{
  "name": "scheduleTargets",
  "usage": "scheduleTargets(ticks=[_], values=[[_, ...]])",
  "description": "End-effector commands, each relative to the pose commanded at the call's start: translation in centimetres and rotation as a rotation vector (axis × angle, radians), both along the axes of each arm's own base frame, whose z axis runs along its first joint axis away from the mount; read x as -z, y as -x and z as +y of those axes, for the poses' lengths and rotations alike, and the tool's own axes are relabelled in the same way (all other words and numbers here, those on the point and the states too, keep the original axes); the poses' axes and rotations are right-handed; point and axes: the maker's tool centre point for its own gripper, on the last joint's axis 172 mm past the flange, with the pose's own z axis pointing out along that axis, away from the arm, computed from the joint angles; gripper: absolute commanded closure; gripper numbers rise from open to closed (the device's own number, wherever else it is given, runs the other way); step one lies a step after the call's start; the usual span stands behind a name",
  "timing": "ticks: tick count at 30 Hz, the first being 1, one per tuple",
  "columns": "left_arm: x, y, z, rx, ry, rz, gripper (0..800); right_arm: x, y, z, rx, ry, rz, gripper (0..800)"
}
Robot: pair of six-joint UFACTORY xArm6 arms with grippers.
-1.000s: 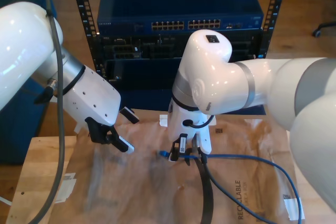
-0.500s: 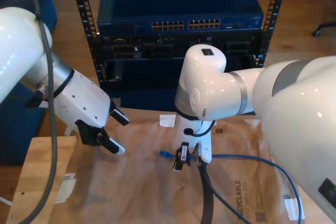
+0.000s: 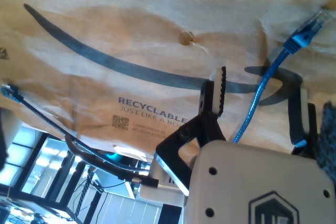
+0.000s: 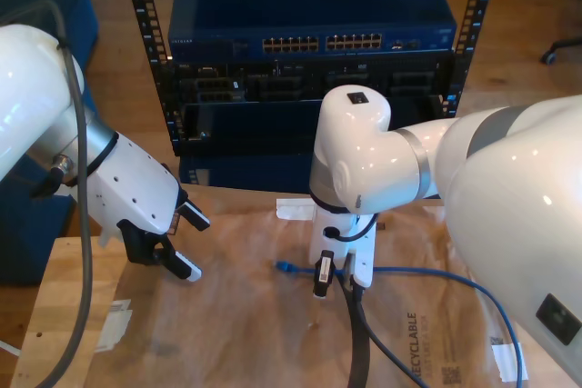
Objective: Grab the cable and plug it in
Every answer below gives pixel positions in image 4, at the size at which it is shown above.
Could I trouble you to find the blue network cable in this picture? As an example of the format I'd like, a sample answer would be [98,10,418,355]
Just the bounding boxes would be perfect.
[274,259,524,388]

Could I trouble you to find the black camera cable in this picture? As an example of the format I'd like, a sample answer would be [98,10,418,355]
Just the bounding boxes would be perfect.
[347,281,436,388]

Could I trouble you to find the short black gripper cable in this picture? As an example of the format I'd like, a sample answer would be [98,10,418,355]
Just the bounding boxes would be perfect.
[30,154,75,199]
[325,213,381,242]

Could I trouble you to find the brown packing paper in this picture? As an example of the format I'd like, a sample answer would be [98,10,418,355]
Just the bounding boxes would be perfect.
[85,181,531,388]

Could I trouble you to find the dark blue base unit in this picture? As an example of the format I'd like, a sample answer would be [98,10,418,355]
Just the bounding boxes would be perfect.
[178,154,319,194]

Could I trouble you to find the black office chair base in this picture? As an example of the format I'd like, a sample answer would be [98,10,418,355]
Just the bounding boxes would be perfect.
[539,36,582,65]

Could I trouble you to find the thick grey conduit cable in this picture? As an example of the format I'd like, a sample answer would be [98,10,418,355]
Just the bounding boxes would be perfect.
[0,0,95,388]

